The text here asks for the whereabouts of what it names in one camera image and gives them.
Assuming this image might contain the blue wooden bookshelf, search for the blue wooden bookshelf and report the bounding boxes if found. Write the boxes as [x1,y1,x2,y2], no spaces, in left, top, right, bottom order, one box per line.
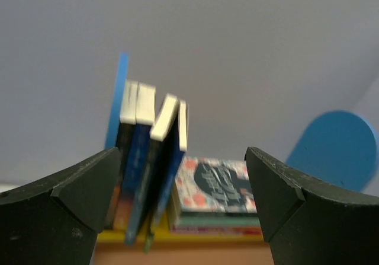
[97,53,378,243]

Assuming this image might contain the Little Women floral book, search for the Little Women floral book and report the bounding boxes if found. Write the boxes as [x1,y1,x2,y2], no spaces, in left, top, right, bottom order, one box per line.
[167,157,257,217]

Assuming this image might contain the Animal Farm landscape book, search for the Animal Farm landscape book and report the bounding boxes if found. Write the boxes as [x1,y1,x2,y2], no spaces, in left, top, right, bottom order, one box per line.
[144,100,189,253]

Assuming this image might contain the A Tale of Two Cities book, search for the A Tale of Two Cities book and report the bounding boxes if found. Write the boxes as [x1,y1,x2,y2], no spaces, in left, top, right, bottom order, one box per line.
[104,80,139,229]

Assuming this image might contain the Jane Eyre blue book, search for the Jane Eyre blue book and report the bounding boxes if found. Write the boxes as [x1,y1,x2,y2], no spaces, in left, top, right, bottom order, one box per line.
[123,83,156,245]

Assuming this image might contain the red book in stack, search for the red book in stack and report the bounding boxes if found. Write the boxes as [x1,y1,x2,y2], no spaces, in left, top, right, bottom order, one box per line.
[170,226,262,235]

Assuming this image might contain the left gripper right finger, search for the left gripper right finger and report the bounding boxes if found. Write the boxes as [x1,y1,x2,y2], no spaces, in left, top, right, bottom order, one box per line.
[245,147,378,264]

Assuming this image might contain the Nineteen Eighty-Four blue book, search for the Nineteen Eighty-Four blue book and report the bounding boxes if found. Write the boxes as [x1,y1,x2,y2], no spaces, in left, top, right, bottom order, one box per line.
[125,93,178,244]

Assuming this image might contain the teal book in stack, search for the teal book in stack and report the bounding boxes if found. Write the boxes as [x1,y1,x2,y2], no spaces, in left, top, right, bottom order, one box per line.
[168,213,261,226]

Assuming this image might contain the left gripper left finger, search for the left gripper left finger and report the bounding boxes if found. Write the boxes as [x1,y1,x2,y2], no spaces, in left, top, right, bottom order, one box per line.
[1,148,120,264]

